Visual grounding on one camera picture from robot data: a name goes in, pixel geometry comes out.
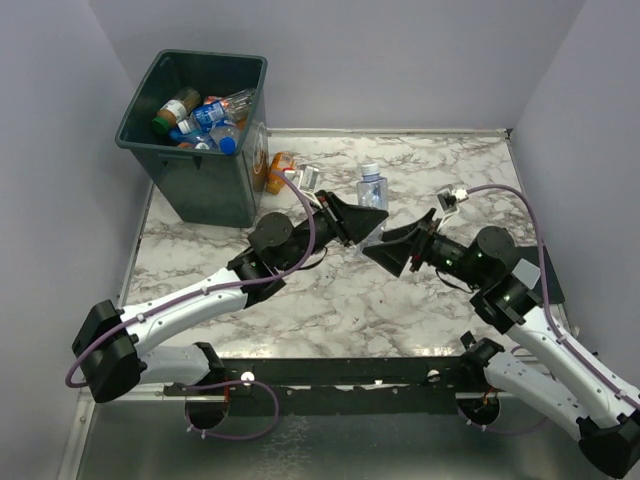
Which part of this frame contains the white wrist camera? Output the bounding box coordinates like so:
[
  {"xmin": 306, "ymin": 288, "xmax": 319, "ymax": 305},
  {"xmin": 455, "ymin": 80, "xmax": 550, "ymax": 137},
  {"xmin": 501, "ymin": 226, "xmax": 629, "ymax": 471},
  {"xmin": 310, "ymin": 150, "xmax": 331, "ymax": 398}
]
[
  {"xmin": 436, "ymin": 185, "xmax": 469, "ymax": 224},
  {"xmin": 296, "ymin": 165, "xmax": 321, "ymax": 207}
]

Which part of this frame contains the light blue label bottle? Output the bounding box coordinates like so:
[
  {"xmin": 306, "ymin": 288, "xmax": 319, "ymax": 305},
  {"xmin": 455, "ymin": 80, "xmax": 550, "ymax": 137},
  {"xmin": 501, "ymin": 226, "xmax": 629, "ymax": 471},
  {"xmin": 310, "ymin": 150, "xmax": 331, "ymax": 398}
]
[{"xmin": 169, "ymin": 129, "xmax": 217, "ymax": 151}]

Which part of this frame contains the dark green plastic bin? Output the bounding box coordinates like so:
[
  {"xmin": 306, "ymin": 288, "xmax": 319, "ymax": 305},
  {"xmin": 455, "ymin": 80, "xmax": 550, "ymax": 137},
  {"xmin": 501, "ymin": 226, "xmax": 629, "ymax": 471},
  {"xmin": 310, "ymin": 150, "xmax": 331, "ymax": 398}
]
[{"xmin": 115, "ymin": 50, "xmax": 269, "ymax": 228}]

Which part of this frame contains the orange juice bottle left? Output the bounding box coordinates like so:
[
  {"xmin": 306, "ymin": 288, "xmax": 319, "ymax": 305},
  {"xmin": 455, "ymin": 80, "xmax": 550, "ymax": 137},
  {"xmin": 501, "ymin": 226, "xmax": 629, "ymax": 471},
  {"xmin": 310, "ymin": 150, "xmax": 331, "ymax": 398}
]
[{"xmin": 265, "ymin": 152, "xmax": 296, "ymax": 195}]

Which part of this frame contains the purple label water bottle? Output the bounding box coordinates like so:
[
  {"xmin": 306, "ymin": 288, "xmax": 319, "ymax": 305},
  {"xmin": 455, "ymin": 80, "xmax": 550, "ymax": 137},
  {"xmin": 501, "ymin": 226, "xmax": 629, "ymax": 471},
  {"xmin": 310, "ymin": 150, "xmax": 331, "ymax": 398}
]
[{"xmin": 356, "ymin": 161, "xmax": 388, "ymax": 253}]

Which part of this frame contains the grey rectangular box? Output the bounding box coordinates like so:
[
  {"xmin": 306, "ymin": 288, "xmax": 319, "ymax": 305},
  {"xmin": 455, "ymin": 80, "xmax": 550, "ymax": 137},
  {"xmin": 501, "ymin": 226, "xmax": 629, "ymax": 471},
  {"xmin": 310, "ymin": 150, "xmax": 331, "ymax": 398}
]
[{"xmin": 512, "ymin": 258, "xmax": 540, "ymax": 290}]

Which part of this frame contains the blue label water bottle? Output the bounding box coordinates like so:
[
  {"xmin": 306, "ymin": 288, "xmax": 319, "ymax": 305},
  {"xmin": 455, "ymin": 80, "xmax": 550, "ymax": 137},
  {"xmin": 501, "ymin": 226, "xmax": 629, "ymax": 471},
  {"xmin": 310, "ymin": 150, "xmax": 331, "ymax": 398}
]
[{"xmin": 177, "ymin": 101, "xmax": 226, "ymax": 134}]

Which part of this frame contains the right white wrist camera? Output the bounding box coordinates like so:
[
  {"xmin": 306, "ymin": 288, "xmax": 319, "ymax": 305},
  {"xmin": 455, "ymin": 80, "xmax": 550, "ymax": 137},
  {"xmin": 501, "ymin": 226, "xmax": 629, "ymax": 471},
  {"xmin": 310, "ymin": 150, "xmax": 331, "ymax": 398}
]
[{"xmin": 436, "ymin": 185, "xmax": 469, "ymax": 224}]

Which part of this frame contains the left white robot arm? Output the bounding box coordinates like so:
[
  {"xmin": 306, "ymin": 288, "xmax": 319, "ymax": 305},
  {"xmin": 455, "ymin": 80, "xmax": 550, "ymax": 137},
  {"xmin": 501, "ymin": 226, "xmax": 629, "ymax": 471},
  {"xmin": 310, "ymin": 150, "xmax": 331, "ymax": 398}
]
[{"xmin": 65, "ymin": 190, "xmax": 388, "ymax": 403}]

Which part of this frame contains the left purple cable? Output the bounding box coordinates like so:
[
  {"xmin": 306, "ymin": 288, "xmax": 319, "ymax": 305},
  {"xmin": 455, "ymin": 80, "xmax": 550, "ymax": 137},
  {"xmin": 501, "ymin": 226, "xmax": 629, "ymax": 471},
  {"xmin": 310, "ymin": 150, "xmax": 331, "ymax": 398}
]
[{"xmin": 64, "ymin": 169, "xmax": 317, "ymax": 441}]

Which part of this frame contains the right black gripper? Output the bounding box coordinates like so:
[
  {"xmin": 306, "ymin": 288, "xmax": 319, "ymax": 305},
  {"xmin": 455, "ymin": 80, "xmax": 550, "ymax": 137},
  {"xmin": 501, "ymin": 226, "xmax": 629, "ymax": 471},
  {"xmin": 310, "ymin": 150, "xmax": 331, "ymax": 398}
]
[{"xmin": 364, "ymin": 207, "xmax": 488, "ymax": 289}]

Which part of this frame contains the green cap tea bottle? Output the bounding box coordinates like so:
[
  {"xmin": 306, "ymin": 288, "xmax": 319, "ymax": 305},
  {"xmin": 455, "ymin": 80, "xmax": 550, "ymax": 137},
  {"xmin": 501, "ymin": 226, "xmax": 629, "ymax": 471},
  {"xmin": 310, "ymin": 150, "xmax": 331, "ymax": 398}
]
[{"xmin": 151, "ymin": 87, "xmax": 201, "ymax": 135}]

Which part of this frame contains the Pepsi bottle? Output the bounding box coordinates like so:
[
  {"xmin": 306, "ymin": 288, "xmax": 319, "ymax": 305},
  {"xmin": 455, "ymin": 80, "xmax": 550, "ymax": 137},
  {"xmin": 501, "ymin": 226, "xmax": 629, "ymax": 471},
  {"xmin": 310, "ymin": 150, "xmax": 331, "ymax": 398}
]
[{"xmin": 210, "ymin": 119, "xmax": 241, "ymax": 155}]

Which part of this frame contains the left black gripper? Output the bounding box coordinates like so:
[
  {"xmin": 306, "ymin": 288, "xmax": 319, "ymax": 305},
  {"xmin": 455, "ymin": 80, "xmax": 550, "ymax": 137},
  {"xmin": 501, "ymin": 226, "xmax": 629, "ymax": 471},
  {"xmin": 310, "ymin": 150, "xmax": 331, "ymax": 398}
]
[{"xmin": 281, "ymin": 191, "xmax": 388, "ymax": 274}]

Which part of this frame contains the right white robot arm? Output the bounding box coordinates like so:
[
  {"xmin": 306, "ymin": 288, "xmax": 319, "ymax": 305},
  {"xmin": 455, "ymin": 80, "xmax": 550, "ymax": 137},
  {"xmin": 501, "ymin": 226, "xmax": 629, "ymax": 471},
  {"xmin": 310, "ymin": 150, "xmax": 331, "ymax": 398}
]
[{"xmin": 363, "ymin": 211, "xmax": 639, "ymax": 479}]

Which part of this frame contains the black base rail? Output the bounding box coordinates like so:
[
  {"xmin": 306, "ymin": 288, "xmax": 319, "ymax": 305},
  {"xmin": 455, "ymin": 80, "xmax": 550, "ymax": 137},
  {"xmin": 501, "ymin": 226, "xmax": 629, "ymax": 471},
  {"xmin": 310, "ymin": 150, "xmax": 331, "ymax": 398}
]
[{"xmin": 164, "ymin": 356, "xmax": 489, "ymax": 416}]

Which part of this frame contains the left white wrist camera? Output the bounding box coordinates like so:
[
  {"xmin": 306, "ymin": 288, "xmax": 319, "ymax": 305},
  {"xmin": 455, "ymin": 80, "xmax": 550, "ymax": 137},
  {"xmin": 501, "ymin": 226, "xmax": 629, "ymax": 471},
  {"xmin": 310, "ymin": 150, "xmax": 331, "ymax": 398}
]
[{"xmin": 296, "ymin": 165, "xmax": 321, "ymax": 207}]

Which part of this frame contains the clear bottle red print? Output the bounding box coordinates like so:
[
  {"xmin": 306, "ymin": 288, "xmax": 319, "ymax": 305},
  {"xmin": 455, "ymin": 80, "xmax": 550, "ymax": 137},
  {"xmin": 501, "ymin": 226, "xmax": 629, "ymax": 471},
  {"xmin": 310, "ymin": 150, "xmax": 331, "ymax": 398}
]
[{"xmin": 206, "ymin": 88, "xmax": 256, "ymax": 122}]

